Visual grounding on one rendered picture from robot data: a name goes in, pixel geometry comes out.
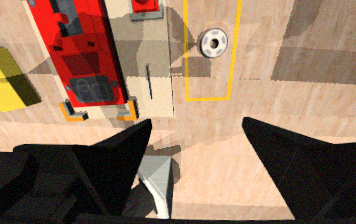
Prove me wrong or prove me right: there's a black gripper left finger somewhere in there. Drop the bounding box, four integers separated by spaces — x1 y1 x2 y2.
13 119 152 216

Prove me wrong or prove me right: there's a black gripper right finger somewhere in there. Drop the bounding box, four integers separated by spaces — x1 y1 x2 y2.
241 117 356 220

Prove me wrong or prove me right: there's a yellow block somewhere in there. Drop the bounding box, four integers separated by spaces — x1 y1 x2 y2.
0 48 41 112

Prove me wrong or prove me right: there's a yellow rectangular outline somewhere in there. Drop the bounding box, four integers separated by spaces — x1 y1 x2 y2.
183 0 242 101

